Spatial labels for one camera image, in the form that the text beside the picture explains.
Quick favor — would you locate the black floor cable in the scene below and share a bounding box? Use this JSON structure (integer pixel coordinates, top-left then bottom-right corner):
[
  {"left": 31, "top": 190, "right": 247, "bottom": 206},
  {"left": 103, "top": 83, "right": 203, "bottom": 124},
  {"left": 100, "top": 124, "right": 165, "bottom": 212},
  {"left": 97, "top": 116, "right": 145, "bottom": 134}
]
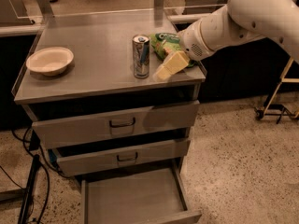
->
[{"left": 0, "top": 126, "right": 68, "bottom": 224}]

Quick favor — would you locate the white paper bowl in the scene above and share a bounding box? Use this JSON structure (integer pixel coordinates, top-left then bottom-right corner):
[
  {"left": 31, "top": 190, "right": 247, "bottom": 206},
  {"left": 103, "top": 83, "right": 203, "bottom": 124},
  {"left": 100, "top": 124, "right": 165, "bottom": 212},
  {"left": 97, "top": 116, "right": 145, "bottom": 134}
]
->
[{"left": 26, "top": 47, "right": 74, "bottom": 77}]

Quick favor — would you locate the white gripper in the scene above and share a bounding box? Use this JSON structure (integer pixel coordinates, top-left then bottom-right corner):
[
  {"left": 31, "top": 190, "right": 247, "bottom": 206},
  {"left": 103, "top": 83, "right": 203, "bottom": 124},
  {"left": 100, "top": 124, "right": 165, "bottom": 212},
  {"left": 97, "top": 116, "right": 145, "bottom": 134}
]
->
[{"left": 153, "top": 23, "right": 214, "bottom": 80}]

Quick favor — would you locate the bottom steel drawer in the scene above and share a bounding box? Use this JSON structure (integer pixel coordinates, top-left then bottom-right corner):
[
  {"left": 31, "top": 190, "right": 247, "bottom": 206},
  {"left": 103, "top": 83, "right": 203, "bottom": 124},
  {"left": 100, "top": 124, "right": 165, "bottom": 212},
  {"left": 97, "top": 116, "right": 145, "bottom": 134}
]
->
[{"left": 80, "top": 161, "right": 202, "bottom": 224}]

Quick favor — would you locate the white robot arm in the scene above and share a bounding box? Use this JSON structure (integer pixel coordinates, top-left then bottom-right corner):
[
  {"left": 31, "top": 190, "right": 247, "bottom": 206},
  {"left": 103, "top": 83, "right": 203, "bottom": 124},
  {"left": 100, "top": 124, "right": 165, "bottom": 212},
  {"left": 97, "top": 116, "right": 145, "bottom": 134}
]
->
[{"left": 153, "top": 0, "right": 299, "bottom": 80}]

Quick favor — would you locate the middle steel drawer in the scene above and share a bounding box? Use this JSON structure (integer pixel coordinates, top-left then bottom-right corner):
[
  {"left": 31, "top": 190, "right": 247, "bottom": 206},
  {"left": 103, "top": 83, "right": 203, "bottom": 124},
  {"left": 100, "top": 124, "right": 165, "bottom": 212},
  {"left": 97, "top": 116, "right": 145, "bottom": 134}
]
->
[{"left": 57, "top": 138, "right": 191, "bottom": 176}]

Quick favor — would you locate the yellow wheeled cart frame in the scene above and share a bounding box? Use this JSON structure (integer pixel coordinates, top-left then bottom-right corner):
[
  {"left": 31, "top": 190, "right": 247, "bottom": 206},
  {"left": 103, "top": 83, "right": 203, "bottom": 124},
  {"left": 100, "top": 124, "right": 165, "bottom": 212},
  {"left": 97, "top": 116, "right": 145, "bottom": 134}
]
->
[{"left": 254, "top": 57, "right": 299, "bottom": 124}]

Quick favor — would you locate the green chip bag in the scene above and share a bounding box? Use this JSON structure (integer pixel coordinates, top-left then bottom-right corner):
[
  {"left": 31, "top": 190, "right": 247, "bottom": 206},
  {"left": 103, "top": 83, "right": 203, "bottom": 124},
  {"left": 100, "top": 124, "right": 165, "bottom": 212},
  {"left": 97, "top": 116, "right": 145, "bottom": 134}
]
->
[{"left": 149, "top": 33, "right": 194, "bottom": 67}]

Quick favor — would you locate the silver blue redbull can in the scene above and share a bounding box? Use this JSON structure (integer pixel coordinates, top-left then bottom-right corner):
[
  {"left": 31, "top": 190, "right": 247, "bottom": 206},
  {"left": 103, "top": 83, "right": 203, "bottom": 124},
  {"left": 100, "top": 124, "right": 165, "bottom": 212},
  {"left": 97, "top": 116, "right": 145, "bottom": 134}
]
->
[{"left": 132, "top": 35, "right": 150, "bottom": 78}]

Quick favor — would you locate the steel drawer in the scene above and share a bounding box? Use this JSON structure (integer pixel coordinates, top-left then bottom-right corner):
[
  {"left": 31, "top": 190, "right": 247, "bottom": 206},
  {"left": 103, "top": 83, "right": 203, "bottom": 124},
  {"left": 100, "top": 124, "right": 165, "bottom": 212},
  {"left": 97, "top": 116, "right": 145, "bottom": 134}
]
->
[
  {"left": 57, "top": 138, "right": 191, "bottom": 176},
  {"left": 80, "top": 161, "right": 202, "bottom": 224},
  {"left": 33, "top": 101, "right": 199, "bottom": 149}
]

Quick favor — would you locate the black metal stand leg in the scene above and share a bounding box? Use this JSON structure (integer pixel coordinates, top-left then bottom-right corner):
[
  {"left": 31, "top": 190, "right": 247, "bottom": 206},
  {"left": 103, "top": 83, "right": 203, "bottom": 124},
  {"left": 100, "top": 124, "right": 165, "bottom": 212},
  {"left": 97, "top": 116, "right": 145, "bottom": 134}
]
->
[{"left": 18, "top": 155, "right": 40, "bottom": 224}]

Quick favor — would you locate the steel drawer cabinet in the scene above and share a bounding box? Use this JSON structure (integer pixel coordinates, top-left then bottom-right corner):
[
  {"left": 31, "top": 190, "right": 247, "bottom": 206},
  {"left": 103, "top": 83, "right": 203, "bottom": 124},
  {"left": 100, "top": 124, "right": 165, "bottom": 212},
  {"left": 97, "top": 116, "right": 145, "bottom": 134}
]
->
[{"left": 11, "top": 8, "right": 207, "bottom": 177}]

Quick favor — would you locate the top steel drawer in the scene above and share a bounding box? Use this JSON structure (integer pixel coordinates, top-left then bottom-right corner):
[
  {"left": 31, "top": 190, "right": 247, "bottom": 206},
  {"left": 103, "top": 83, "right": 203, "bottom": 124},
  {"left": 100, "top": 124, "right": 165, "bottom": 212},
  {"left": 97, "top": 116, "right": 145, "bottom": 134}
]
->
[{"left": 33, "top": 101, "right": 199, "bottom": 149}]

